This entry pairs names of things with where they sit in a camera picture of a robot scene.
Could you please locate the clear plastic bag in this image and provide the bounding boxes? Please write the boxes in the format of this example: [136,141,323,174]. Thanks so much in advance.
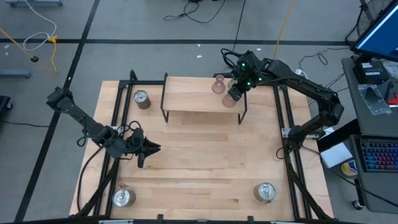
[357,83,393,116]

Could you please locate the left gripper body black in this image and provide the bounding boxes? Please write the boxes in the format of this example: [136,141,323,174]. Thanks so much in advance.
[124,127,147,169]

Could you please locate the white plug adapter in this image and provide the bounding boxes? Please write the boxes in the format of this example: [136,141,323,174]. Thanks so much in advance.
[294,68,309,94]

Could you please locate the thin yellow cord black foot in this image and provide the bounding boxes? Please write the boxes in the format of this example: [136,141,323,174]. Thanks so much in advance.
[0,27,40,63]

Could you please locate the black straight floor cable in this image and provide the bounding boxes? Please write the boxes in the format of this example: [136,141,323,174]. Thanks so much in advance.
[0,120,51,128]

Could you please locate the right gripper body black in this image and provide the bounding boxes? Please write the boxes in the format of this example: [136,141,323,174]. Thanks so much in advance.
[228,51,268,102]

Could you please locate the black box device white labels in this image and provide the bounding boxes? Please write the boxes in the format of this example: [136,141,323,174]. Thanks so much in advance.
[353,60,390,85]

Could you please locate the grey floor bar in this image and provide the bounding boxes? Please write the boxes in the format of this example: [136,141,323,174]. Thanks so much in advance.
[0,70,32,78]

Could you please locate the black coiled floor cable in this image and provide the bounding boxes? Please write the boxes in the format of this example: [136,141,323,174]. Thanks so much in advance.
[221,0,248,68]

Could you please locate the smoked glass jar metal lid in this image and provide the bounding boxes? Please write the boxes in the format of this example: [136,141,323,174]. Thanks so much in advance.
[111,182,137,208]
[132,90,152,110]
[253,182,277,204]

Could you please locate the computer monitor blue screen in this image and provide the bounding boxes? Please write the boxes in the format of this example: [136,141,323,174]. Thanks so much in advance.
[351,0,398,63]

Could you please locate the grey cart base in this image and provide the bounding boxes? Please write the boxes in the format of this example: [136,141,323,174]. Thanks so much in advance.
[6,0,63,7]

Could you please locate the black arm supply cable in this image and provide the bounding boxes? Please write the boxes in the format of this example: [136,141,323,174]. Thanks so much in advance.
[76,144,106,213]

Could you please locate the white cardboard box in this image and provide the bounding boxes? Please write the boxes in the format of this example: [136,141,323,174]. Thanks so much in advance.
[320,142,354,169]

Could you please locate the rainbow backlit keyboard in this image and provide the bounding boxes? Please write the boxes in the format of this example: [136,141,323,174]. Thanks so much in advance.
[360,141,398,173]

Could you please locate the black metal rig frame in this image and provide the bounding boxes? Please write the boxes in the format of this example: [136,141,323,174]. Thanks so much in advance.
[70,70,335,224]

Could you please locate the yellow cable with connector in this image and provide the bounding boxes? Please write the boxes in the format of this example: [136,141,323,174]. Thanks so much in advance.
[48,35,59,73]

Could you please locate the white floor cable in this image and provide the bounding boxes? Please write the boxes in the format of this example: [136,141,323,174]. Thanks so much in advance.
[22,0,58,52]

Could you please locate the wooden shelf riser black legs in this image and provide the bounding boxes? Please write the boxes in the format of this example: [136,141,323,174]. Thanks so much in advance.
[160,73,248,125]

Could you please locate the grey desk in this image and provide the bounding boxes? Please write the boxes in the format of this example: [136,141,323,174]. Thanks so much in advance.
[341,55,398,215]

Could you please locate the long yellow cable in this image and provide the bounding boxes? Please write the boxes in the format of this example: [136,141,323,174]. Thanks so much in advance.
[275,0,295,60]

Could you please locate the thin black desk cable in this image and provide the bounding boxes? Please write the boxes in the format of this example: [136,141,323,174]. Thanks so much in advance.
[298,46,351,105]

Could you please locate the black wire fan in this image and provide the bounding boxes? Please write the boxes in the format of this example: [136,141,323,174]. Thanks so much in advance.
[345,0,392,47]

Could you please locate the black loose floor cable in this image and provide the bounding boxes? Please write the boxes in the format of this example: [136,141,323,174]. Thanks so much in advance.
[163,0,226,24]

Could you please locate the pink ribbed glass candle holder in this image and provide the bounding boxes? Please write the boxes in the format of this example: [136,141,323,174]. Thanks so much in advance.
[222,93,237,109]
[211,74,226,95]

